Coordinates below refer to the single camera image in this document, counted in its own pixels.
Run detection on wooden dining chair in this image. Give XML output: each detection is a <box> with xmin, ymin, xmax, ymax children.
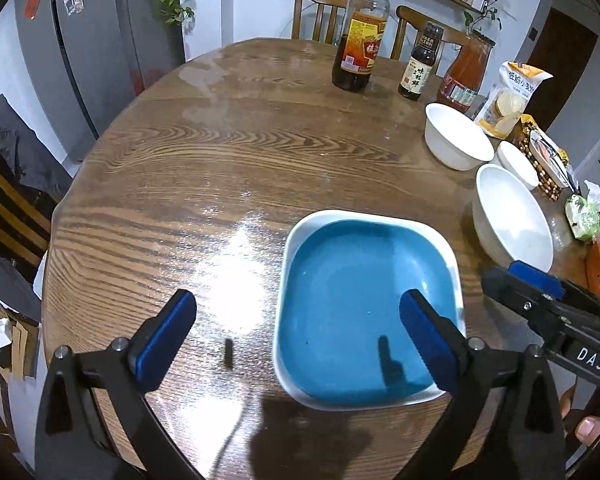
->
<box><xmin>390</xmin><ymin>5</ymin><xmax>473</xmax><ymax>61</ymax></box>
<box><xmin>290</xmin><ymin>0</ymin><xmax>356</xmax><ymax>43</ymax></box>

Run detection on small dark soy sauce bottle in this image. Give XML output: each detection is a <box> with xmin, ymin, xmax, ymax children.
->
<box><xmin>397</xmin><ymin>21</ymin><xmax>445</xmax><ymax>101</ymax></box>

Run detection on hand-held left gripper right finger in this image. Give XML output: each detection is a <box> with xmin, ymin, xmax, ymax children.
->
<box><xmin>399</xmin><ymin>288</ymin><xmax>567</xmax><ymax>480</ymax></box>

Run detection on tall vinegar bottle yellow cap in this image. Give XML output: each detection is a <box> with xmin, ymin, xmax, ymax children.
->
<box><xmin>331</xmin><ymin>0</ymin><xmax>391</xmax><ymax>93</ymax></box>

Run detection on blue square plate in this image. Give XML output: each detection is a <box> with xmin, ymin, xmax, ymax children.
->
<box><xmin>272</xmin><ymin>209</ymin><xmax>467</xmax><ymax>412</ymax></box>

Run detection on wooden chair with jacket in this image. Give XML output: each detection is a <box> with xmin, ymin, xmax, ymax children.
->
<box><xmin>0</xmin><ymin>150</ymin><xmax>51</xmax><ymax>281</ymax></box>

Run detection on dark grey jacket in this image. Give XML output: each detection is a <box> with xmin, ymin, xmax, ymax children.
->
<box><xmin>0</xmin><ymin>95</ymin><xmax>73</xmax><ymax>198</ymax></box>

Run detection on brown wooden door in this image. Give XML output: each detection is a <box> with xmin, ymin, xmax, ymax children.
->
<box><xmin>520</xmin><ymin>7</ymin><xmax>599</xmax><ymax>131</ymax></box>

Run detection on cardboard pieces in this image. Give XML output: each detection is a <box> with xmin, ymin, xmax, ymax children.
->
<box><xmin>0</xmin><ymin>310</ymin><xmax>41</xmax><ymax>386</ymax></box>

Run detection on medium white bowl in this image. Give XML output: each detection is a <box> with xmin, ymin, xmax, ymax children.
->
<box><xmin>424</xmin><ymin>102</ymin><xmax>496</xmax><ymax>171</ymax></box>

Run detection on green packet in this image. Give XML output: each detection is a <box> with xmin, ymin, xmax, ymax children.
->
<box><xmin>565</xmin><ymin>180</ymin><xmax>600</xmax><ymax>242</ymax></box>

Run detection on beaded wooden trivet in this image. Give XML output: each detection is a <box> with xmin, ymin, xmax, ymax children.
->
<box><xmin>512</xmin><ymin>127</ymin><xmax>576</xmax><ymax>202</ymax></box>

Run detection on red sauce glass jar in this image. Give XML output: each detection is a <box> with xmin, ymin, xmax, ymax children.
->
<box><xmin>436</xmin><ymin>30</ymin><xmax>496</xmax><ymax>115</ymax></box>

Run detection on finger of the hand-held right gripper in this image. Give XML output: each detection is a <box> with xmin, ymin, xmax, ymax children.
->
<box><xmin>509</xmin><ymin>261</ymin><xmax>600</xmax><ymax>311</ymax></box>
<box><xmin>481</xmin><ymin>266</ymin><xmax>600</xmax><ymax>343</ymax></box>

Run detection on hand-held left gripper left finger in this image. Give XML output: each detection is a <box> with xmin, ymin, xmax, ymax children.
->
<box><xmin>34</xmin><ymin>288</ymin><xmax>206</xmax><ymax>480</ymax></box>

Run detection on person's right hand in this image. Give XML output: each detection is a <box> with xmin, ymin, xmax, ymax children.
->
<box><xmin>560</xmin><ymin>385</ymin><xmax>600</xmax><ymax>448</ymax></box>

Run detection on grey refrigerator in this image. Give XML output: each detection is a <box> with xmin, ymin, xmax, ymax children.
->
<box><xmin>15</xmin><ymin>0</ymin><xmax>186</xmax><ymax>163</ymax></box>

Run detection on small white bowl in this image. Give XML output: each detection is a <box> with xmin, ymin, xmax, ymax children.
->
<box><xmin>495</xmin><ymin>140</ymin><xmax>541</xmax><ymax>192</ymax></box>

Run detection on large white bowl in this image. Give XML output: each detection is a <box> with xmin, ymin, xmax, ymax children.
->
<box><xmin>472</xmin><ymin>164</ymin><xmax>555</xmax><ymax>273</ymax></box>

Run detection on white flour bag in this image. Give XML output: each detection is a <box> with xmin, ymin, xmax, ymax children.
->
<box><xmin>474</xmin><ymin>60</ymin><xmax>554</xmax><ymax>140</ymax></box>

